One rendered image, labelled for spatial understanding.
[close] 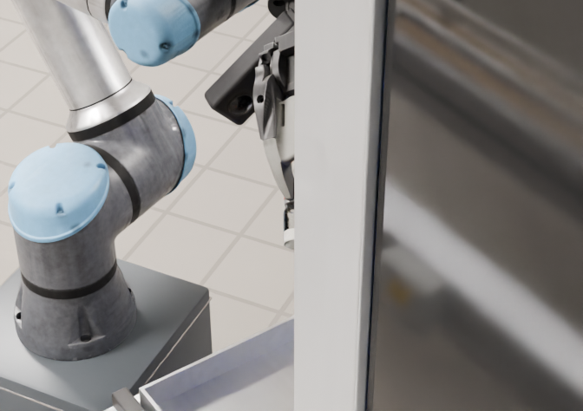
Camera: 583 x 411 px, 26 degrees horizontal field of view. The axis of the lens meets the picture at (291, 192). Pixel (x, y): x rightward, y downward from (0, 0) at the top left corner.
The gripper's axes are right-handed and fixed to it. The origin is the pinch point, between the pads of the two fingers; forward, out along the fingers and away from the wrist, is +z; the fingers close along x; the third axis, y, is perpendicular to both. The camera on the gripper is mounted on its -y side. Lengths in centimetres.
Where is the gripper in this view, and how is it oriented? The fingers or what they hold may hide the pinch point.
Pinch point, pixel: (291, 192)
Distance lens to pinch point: 111.2
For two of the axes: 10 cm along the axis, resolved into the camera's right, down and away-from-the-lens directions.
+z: 0.2, 9.1, -4.2
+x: 5.8, 3.3, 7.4
